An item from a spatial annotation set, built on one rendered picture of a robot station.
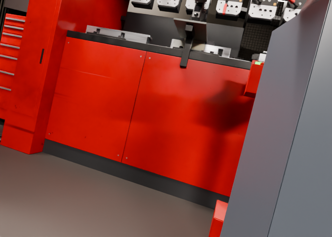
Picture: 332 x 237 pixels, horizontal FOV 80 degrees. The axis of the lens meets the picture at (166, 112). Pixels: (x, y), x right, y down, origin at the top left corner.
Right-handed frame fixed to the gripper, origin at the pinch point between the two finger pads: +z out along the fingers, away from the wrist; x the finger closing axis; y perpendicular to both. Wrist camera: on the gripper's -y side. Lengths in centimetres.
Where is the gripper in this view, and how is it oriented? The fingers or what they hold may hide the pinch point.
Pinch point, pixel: (195, 34)
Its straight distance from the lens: 137.7
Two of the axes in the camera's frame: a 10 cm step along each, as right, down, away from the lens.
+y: 3.1, -6.2, 7.2
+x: -9.5, -2.3, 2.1
